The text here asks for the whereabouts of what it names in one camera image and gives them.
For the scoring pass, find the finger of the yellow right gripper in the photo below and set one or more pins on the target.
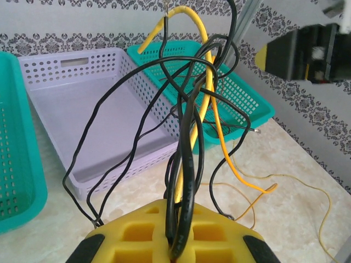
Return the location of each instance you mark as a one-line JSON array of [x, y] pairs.
[[261, 59]]

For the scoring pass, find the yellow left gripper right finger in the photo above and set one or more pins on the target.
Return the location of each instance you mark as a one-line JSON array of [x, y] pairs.
[[219, 235]]

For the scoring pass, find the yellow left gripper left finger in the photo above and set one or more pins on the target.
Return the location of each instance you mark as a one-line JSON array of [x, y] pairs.
[[131, 233]]

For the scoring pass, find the teal plastic basket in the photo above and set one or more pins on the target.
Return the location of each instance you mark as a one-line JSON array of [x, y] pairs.
[[16, 164], [246, 101]]

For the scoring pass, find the lavender plastic basket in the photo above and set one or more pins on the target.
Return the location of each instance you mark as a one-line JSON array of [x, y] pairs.
[[109, 123]]

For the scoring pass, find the aluminium frame post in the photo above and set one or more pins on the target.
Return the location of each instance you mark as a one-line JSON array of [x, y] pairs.
[[248, 16]]

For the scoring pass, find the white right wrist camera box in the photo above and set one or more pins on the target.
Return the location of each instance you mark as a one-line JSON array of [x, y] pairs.
[[346, 24]]

